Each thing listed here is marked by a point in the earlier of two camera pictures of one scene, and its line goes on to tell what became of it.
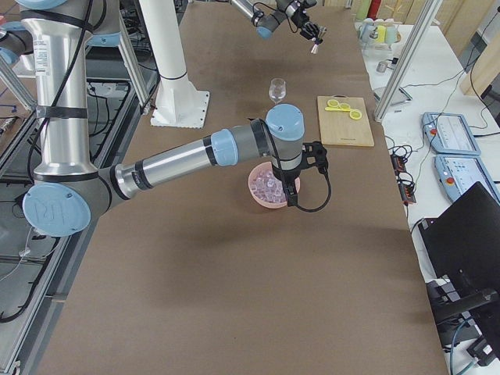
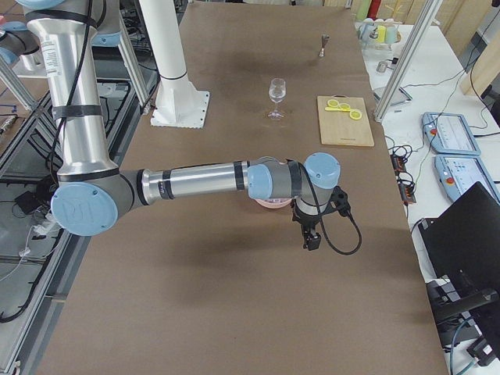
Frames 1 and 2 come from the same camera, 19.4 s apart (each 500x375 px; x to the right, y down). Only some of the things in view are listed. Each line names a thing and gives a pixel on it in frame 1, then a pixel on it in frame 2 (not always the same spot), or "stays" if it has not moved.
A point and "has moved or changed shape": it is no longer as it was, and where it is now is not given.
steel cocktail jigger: (323, 30) has moved or changed shape
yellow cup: (382, 33) stays
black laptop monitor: (462, 244) stays
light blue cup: (368, 31) stays
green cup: (391, 34) stays
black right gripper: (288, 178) → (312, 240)
